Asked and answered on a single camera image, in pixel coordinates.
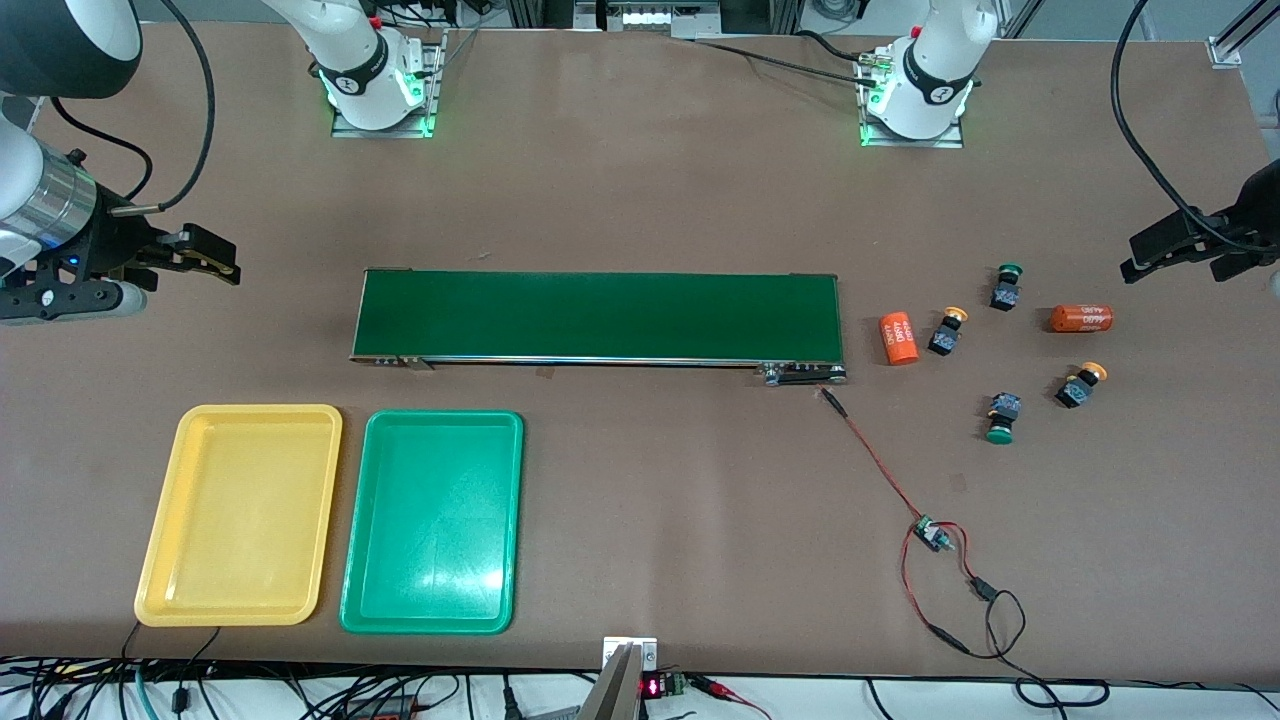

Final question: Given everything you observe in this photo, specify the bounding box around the green plastic tray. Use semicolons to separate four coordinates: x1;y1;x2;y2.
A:
339;409;526;636

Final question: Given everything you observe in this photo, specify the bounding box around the black power cable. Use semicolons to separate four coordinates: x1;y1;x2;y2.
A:
693;28;887;87

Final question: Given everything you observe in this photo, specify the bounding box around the small metal clamp bracket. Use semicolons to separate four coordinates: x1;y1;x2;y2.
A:
602;636;659;669

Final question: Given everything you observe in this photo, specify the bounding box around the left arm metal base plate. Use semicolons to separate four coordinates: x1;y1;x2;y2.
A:
855;50;967;150

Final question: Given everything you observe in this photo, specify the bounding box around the thin red wire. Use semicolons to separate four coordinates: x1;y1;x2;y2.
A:
900;520;976;656

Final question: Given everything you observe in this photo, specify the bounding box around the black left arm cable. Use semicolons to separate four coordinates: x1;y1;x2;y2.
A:
1110;0;1280;256

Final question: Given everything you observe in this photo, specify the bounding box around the green conveyor belt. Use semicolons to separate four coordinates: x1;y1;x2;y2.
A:
349;267;849;388

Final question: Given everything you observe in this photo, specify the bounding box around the red clip lead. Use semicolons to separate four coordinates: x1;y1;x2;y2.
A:
690;675;773;720

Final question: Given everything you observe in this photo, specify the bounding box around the aluminium frame profile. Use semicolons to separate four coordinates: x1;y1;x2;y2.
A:
1207;0;1280;67

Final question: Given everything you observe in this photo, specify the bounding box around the thin black wire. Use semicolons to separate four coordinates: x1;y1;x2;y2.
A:
965;575;1111;709

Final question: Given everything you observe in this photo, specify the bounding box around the grey camera mount bar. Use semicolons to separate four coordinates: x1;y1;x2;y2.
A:
577;643;647;720

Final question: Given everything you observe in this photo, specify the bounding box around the tangled black cable bundle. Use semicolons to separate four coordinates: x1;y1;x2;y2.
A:
0;655;131;720

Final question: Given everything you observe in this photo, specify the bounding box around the red black twisted wire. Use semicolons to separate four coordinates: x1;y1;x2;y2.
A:
820;386;929;529

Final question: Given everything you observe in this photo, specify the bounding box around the yellow mushroom push button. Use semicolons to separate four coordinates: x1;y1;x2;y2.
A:
1053;361;1109;410
927;306;970;357

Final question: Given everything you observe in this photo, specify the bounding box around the orange cylinder white print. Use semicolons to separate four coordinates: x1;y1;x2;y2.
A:
879;312;922;367
1049;303;1115;335

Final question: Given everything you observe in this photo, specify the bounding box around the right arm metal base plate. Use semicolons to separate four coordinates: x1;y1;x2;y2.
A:
330;28;448;140

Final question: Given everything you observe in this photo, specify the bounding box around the yellow plastic tray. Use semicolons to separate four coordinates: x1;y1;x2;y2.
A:
134;404;344;628

